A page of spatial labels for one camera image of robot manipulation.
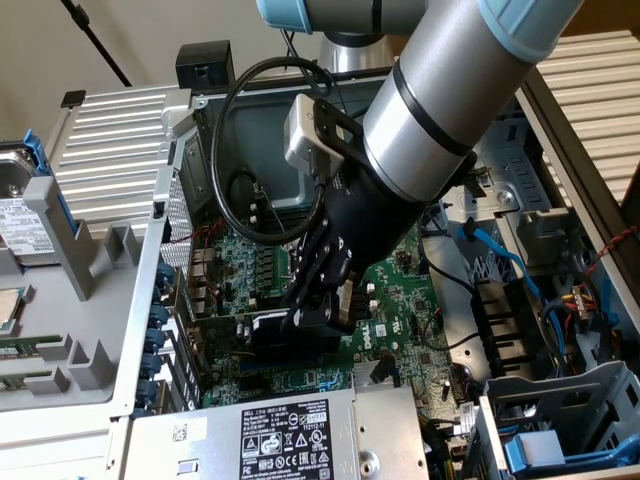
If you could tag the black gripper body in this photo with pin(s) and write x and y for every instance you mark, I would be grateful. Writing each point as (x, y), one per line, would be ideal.
(370, 220)

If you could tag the green graphics card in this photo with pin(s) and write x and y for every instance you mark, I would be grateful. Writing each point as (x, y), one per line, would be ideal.
(270, 345)

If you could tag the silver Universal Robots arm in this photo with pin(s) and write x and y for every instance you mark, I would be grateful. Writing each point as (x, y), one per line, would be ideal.
(440, 100)

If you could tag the CPU socket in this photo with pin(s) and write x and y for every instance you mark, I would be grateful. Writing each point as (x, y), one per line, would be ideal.
(289, 260)

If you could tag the green Dell motherboard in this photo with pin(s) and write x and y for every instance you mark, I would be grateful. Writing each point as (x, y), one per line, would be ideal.
(400, 310)

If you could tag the silver finned heat sink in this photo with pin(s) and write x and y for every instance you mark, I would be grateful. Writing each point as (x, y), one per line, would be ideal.
(360, 374)

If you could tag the metal locking lever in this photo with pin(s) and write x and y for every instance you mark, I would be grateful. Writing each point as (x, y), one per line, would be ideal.
(263, 200)

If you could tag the short black expansion slot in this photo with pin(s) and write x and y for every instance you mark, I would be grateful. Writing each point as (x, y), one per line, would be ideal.
(250, 382)

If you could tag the open grey PC case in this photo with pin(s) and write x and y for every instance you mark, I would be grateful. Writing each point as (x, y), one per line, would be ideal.
(260, 150)

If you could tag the blue slot clip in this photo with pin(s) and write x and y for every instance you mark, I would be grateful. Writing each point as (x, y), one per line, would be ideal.
(152, 366)
(159, 315)
(149, 392)
(165, 276)
(156, 340)

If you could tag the black plastic card guide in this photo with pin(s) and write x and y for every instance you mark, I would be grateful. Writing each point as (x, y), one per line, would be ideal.
(505, 325)

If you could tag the grey metal drive cage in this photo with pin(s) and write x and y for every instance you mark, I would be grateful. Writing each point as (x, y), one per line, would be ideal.
(540, 230)

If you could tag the grey power supply unit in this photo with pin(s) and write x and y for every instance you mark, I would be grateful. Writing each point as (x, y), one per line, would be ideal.
(210, 450)

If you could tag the grey metal disk bay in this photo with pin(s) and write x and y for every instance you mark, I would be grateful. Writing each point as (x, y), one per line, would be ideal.
(550, 400)

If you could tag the black box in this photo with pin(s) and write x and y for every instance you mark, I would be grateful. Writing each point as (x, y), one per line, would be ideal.
(205, 60)

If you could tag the grey plastic parts rack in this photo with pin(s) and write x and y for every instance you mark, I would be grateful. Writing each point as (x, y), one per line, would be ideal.
(60, 320)

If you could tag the black table corner cap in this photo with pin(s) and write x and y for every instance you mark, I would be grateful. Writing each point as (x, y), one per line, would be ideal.
(73, 99)

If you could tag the blue plastic latch bar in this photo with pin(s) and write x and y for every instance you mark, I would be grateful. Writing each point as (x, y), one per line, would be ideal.
(600, 457)

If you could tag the green RAM stick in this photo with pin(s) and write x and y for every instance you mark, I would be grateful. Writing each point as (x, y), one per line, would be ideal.
(12, 382)
(20, 350)

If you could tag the silver CPU chip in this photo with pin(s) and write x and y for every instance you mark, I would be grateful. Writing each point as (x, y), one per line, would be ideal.
(9, 310)

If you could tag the black tripod leg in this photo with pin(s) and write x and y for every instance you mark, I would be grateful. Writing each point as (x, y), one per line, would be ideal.
(95, 40)

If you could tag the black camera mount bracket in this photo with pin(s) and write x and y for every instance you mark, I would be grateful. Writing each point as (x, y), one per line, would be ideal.
(325, 122)

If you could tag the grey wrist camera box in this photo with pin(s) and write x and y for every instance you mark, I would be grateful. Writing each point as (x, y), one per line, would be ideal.
(300, 135)

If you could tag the hard disk with blue bracket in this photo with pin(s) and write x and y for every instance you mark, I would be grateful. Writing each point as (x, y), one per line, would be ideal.
(20, 235)

